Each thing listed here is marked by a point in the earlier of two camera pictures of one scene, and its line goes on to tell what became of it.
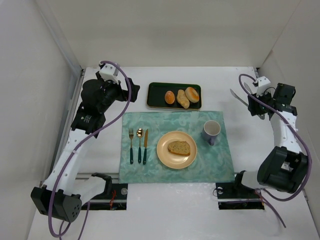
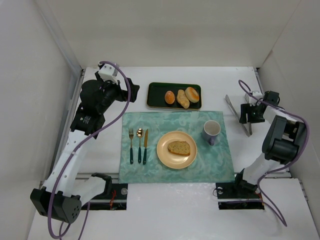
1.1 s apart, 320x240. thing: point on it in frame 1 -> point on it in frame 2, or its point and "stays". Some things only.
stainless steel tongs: [262, 116] -> [247, 99]
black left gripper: [133, 89] stays
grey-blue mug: [210, 129] stays
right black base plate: [235, 196] stays
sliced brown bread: [179, 147] stays
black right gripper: [255, 105] -> [246, 113]
